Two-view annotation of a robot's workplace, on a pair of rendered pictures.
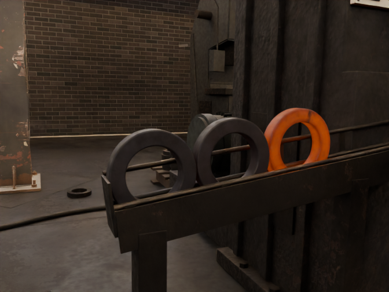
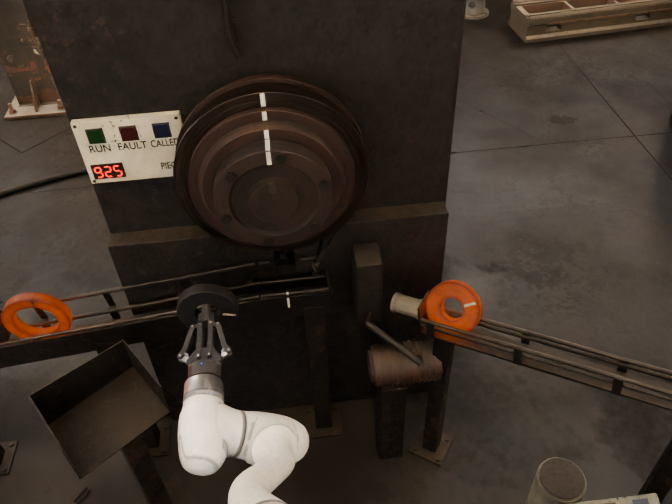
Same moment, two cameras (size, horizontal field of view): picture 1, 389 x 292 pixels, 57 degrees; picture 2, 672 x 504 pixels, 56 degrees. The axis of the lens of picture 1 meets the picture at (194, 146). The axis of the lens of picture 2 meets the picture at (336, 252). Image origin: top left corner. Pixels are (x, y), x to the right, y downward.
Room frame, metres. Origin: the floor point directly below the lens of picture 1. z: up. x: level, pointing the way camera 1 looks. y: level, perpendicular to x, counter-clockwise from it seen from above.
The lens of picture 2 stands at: (-0.02, -1.48, 2.03)
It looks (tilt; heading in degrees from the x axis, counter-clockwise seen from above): 43 degrees down; 19
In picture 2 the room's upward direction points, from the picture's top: 3 degrees counter-clockwise
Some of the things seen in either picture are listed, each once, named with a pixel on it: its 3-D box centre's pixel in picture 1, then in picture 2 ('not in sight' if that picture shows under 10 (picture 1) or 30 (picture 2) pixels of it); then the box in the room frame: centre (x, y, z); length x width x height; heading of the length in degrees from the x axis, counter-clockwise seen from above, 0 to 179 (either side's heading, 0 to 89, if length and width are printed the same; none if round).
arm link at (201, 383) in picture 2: not in sight; (203, 392); (0.68, -0.90, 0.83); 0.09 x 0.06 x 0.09; 114
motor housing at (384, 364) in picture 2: not in sight; (402, 400); (1.16, -1.27, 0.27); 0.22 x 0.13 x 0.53; 114
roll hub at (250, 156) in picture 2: not in sight; (274, 196); (1.06, -0.95, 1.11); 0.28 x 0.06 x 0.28; 114
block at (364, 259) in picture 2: not in sight; (366, 282); (1.25, -1.12, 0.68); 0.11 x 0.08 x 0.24; 24
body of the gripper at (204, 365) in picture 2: not in sight; (204, 365); (0.75, -0.87, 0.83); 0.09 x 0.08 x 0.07; 24
